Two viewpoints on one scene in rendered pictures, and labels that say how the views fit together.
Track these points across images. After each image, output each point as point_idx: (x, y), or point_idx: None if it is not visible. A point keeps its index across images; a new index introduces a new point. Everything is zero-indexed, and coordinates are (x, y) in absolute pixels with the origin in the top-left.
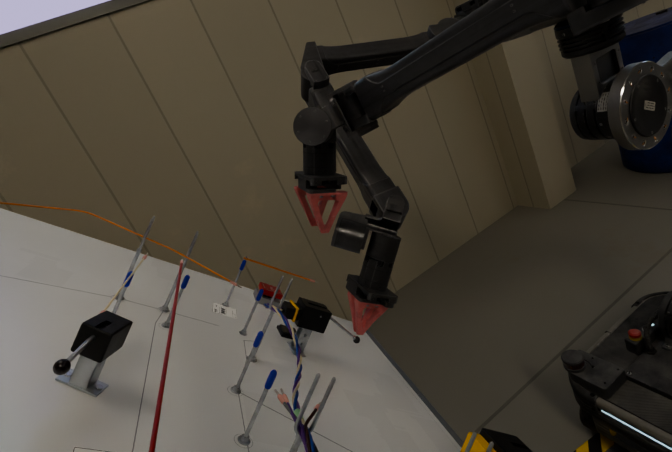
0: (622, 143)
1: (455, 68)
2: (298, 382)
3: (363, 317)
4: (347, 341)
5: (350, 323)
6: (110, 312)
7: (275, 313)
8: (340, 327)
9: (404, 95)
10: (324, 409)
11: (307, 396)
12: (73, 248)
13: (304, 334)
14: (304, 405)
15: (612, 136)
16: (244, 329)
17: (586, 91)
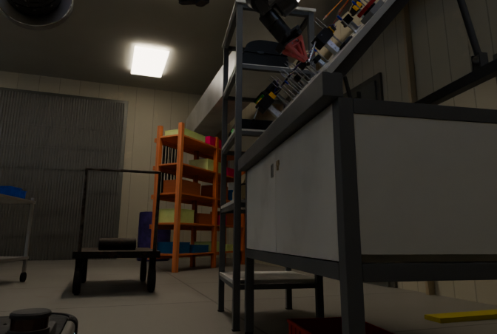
0: (65, 18)
1: None
2: (308, 53)
3: (299, 53)
4: (324, 69)
5: (330, 63)
6: (347, 14)
7: (362, 26)
8: (312, 52)
9: None
10: (317, 74)
11: None
12: None
13: (331, 46)
14: None
15: (52, 7)
16: (353, 30)
17: None
